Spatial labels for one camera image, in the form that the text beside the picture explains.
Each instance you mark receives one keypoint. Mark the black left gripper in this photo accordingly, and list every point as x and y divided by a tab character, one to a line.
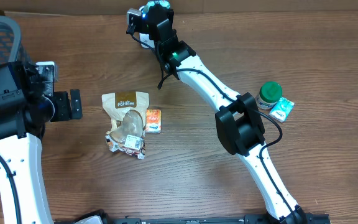
62	106

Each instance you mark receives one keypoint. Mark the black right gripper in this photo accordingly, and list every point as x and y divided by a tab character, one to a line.
171	15

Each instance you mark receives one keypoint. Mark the beige granola bag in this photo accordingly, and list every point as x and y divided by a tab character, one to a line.
127	111

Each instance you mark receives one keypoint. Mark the orange snack packet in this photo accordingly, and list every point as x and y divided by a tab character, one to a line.
153	121

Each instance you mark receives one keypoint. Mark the green lid jar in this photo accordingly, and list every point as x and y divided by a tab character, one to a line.
269	95

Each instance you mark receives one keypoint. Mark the small teal white box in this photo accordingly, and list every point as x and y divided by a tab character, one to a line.
282	109

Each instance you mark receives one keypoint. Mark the teal snack packet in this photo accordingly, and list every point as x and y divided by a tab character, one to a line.
163	3

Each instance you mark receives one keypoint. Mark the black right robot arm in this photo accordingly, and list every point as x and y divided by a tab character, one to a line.
239	123

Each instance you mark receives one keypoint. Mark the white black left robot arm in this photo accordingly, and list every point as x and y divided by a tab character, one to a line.
28	101

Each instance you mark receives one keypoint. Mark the white barcode scanner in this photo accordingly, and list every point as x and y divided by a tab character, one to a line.
145	38

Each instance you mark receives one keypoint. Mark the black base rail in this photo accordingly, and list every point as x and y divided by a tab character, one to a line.
100	216

